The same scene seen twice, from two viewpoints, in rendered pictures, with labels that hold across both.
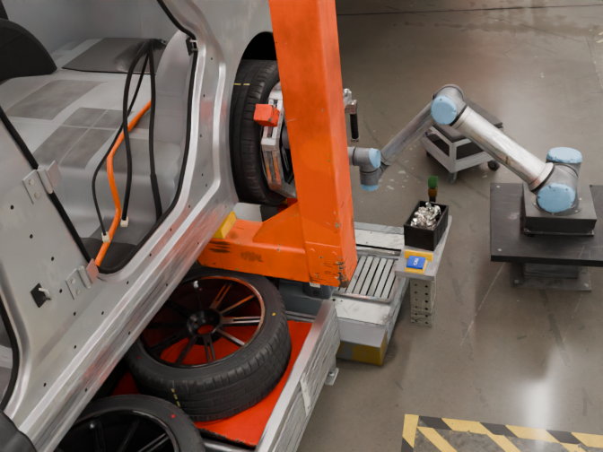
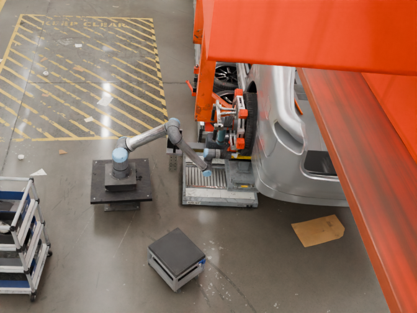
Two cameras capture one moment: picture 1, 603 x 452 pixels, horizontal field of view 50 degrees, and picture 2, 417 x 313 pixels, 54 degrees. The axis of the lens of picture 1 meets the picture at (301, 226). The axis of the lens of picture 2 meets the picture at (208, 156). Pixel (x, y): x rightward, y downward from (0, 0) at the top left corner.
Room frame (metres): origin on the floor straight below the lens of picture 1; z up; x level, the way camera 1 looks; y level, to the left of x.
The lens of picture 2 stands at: (5.36, -2.07, 3.38)
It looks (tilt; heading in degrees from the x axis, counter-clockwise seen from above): 42 degrees down; 147
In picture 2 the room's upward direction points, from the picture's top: 8 degrees clockwise
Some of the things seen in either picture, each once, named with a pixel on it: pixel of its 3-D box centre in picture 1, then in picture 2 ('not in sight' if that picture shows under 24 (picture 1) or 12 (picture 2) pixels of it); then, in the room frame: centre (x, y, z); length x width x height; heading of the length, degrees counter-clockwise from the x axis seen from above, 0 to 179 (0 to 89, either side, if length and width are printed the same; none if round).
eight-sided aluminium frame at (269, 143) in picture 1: (293, 135); (236, 123); (2.63, -0.03, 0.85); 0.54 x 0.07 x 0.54; 155
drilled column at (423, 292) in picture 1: (423, 286); (173, 154); (2.20, -0.52, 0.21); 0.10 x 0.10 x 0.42; 65
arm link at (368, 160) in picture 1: (366, 158); (209, 153); (2.72, -0.36, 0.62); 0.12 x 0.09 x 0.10; 65
